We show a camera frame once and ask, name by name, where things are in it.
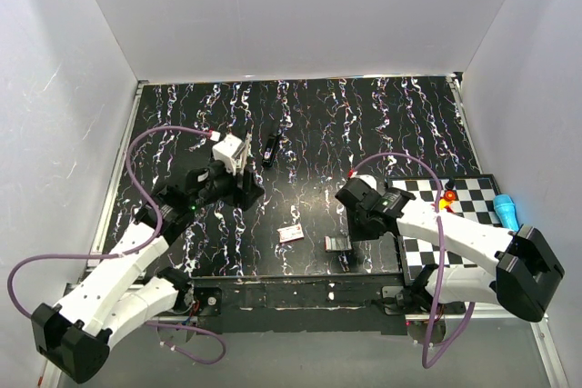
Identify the aluminium frame rail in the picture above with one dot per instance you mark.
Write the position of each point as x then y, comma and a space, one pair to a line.
88, 145

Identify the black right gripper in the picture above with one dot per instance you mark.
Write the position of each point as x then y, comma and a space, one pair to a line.
356, 234

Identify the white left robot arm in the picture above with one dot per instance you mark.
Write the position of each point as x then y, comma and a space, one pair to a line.
78, 332

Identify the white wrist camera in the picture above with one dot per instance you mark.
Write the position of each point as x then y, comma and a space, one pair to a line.
369, 179
227, 151

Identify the black chess pawn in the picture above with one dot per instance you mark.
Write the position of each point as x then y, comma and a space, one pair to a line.
450, 185

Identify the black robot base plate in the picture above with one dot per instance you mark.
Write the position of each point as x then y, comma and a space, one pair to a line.
336, 303

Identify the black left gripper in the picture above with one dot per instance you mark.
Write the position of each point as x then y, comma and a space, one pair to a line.
243, 196

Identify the red yellow toy vehicle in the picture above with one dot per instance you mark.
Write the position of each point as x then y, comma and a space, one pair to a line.
446, 200

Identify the staple box tray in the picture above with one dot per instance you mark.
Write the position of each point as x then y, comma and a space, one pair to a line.
339, 243

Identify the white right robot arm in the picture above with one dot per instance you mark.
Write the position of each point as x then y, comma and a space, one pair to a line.
517, 270

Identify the white red staple box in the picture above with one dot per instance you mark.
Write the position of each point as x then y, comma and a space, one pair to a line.
290, 233

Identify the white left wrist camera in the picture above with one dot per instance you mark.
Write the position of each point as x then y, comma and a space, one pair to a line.
227, 151

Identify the black white checkerboard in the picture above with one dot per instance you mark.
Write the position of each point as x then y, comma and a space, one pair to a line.
472, 234

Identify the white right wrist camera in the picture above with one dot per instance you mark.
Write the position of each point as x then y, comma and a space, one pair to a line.
369, 179

